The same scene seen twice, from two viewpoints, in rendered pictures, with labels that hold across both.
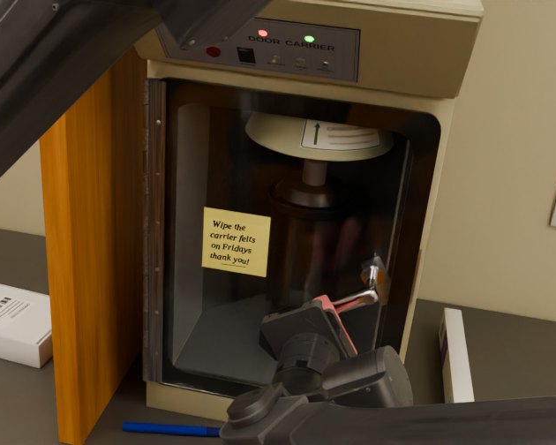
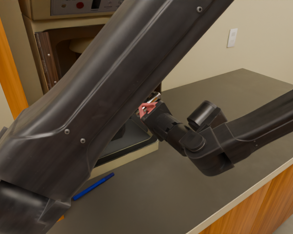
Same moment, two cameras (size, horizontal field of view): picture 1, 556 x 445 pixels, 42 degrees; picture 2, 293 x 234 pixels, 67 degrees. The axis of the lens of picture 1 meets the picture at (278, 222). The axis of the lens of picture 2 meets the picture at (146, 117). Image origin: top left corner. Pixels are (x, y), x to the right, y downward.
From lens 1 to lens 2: 0.41 m
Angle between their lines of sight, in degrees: 37
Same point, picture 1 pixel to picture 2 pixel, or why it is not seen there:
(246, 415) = (203, 144)
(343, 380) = (204, 117)
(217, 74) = (70, 22)
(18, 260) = not seen: outside the picture
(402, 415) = (270, 107)
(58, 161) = (16, 88)
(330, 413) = (234, 124)
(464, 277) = not seen: hidden behind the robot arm
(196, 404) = (93, 173)
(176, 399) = not seen: hidden behind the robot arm
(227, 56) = (85, 6)
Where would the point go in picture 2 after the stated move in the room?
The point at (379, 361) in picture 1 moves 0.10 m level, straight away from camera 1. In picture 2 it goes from (212, 105) to (182, 88)
